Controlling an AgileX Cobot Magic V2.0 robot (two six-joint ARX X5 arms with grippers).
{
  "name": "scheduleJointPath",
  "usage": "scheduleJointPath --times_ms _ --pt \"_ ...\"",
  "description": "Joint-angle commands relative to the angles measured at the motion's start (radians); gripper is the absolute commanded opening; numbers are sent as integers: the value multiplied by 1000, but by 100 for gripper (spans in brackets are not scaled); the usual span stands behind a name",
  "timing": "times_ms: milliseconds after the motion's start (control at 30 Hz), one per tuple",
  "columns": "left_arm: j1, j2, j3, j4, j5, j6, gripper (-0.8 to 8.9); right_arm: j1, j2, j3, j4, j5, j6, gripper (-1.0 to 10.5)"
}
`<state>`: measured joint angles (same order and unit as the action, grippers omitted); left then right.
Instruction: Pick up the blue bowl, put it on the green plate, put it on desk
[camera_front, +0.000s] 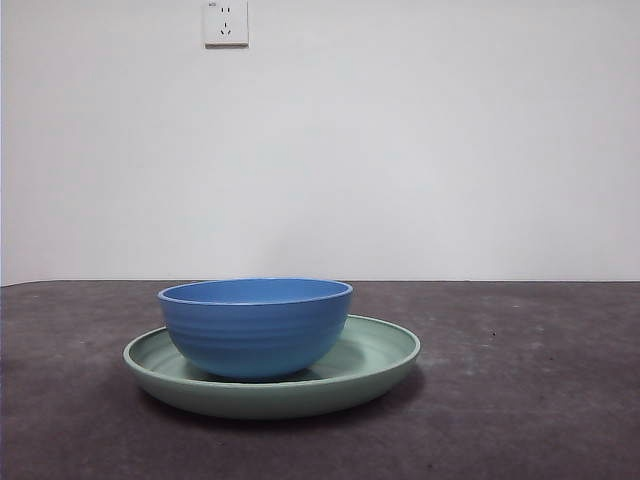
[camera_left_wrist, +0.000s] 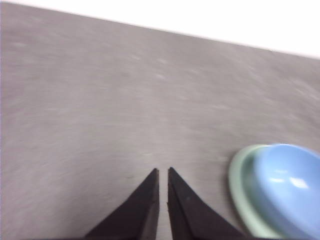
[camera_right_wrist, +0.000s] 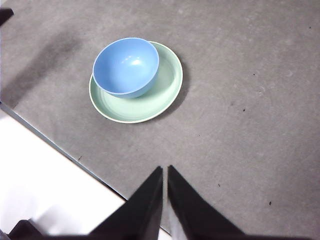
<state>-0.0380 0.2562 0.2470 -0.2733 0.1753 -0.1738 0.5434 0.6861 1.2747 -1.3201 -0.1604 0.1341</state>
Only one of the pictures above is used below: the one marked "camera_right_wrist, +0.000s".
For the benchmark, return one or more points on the pale green plate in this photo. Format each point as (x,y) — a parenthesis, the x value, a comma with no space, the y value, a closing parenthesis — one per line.
(140,107)

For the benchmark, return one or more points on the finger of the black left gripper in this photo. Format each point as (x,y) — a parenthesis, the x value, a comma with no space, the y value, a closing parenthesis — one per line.
(5,15)

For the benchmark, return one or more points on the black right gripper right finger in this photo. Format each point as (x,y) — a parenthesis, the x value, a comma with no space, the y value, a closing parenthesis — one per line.
(195,215)

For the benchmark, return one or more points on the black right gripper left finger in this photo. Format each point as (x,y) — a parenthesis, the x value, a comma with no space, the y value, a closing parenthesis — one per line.
(140,215)

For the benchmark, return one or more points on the blue ribbed bowl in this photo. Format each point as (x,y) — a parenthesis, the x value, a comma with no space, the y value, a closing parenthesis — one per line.
(125,67)

